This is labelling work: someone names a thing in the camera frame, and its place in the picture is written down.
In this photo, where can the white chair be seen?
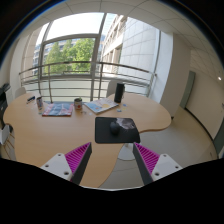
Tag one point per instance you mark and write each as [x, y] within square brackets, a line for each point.
[111, 89]
[5, 133]
[20, 92]

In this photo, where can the grey metal railing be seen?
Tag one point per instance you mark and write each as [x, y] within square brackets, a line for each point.
[73, 77]

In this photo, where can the light blue magazine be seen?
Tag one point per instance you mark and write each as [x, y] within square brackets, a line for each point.
[100, 106]

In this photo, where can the printed white tin can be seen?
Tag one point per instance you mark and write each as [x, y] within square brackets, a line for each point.
[39, 105]

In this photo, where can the red and black magazine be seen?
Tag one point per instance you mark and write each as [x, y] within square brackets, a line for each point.
[58, 109]

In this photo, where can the black printed mouse pad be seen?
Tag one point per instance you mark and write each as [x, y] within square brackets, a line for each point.
[103, 131]

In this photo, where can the black and white printer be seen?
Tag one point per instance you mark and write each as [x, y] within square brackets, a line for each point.
[4, 103]

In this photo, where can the black computer mouse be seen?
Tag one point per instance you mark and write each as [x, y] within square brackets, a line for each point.
[115, 128]

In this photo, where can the small white plant pot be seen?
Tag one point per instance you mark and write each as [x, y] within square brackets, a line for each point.
[78, 104]

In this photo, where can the white round table base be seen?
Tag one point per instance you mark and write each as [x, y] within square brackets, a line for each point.
[126, 153]

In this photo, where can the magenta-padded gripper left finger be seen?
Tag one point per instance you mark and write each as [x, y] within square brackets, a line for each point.
[58, 165]

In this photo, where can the black drink bottle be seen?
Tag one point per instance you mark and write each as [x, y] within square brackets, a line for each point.
[119, 92]

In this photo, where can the grey-green door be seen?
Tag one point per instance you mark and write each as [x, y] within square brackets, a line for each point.
[188, 89]

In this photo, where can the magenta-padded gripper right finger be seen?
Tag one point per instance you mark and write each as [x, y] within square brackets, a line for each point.
[165, 165]

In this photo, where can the small black box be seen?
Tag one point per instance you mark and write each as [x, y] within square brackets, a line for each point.
[31, 99]

